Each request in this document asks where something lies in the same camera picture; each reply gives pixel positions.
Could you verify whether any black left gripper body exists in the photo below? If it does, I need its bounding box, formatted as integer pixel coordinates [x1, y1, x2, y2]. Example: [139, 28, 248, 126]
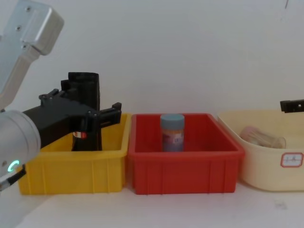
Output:
[22, 91, 101, 151]

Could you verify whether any dark bottle with red label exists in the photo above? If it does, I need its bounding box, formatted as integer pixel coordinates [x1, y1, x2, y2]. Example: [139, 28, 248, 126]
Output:
[71, 123, 103, 152]

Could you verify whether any clear plastic bottle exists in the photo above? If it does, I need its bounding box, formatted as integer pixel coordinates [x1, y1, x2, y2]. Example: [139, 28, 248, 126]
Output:
[239, 125, 287, 149]

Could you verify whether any white label with red border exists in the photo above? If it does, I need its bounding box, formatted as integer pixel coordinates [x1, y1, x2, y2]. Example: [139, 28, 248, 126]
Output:
[280, 152, 304, 169]

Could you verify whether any yellow plastic bin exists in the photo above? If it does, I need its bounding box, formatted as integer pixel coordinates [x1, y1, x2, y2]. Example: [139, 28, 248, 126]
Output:
[18, 113, 133, 196]

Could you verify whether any jar with blue lid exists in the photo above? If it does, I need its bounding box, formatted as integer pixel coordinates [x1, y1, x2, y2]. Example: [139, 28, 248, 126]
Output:
[160, 113, 186, 152]

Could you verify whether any cream plastic basin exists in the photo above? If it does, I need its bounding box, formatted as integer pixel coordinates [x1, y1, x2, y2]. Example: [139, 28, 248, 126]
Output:
[217, 109, 304, 192]

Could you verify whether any red plastic bin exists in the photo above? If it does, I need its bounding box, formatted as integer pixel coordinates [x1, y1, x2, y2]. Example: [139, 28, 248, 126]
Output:
[127, 113, 246, 196]

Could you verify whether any thin dark wrist cable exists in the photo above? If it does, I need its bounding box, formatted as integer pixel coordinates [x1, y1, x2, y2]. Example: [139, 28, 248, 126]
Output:
[0, 164, 27, 191]

